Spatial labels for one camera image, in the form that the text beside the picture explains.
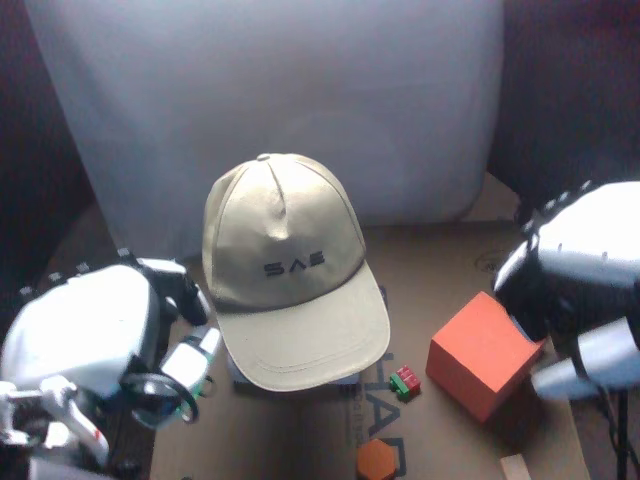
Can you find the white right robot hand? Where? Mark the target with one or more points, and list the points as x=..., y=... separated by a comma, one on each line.
x=585, y=240

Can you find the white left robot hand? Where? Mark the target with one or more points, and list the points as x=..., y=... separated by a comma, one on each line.
x=80, y=325

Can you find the beige baseball cap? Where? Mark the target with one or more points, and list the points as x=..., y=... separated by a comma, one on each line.
x=290, y=225

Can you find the white mannequin head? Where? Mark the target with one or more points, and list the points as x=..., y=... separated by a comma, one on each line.
x=234, y=374

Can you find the orange cube block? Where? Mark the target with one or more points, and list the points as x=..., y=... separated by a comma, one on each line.
x=480, y=350

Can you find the red and green toy brick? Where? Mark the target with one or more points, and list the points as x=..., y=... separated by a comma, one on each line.
x=406, y=381

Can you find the pale wooden block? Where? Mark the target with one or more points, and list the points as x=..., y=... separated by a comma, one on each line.
x=515, y=469

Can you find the brown cardboard sheet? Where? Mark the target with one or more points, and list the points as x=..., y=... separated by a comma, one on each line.
x=300, y=440

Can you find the orange hexagonal block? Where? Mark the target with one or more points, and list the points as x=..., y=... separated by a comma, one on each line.
x=377, y=460

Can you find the white backdrop sheet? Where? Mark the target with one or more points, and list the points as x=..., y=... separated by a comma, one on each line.
x=265, y=80

